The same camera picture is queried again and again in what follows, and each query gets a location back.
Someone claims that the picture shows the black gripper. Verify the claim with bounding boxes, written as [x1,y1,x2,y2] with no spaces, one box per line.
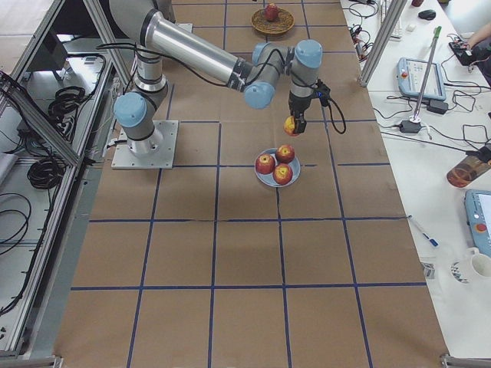
[288,80,331,134]

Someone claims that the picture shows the person forearm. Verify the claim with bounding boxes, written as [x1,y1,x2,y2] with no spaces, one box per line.
[467,24,491,50]

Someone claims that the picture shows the red apple plate back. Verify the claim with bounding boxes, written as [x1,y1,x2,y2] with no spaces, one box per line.
[275,144,295,163]

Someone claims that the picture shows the dark red apple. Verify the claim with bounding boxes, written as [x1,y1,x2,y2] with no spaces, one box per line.
[255,153,276,175]

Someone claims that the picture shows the red apple yellow top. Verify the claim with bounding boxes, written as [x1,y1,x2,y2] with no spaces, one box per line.
[272,163,293,186]

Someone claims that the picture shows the white round plate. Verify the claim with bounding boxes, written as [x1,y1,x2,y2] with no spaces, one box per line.
[255,149,301,187]

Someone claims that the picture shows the round wicker basket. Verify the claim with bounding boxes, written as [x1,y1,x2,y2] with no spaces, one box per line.
[251,8,295,35]

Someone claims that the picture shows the red apple in basket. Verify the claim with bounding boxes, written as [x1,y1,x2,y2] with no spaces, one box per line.
[263,3,279,22]

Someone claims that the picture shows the black power adapter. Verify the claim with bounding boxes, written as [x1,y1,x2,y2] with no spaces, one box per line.
[399,120,422,134]

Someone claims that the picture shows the metal rod green tip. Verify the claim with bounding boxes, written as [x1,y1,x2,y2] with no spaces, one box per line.
[409,26,442,124]

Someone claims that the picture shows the blue teach pendant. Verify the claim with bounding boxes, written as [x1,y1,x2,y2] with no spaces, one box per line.
[397,57,447,101]
[464,189,491,256]

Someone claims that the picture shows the black computer mouse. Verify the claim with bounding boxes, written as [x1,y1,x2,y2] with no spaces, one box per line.
[417,9,437,21]

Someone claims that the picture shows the brown drink bottle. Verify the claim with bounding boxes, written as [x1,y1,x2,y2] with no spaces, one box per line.
[447,156,490,188]

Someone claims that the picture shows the black box on desk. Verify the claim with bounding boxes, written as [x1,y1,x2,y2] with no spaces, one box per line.
[449,38,477,66]

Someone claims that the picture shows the blue white pen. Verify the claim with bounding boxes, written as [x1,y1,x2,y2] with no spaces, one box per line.
[407,215,439,248]

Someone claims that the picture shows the white mug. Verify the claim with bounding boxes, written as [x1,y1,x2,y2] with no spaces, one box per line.
[450,248,490,284]

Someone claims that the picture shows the aluminium frame post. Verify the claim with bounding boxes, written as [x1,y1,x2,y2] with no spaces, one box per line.
[358,0,407,87]

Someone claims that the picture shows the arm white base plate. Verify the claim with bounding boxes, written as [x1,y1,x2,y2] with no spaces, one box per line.
[111,120,179,169]

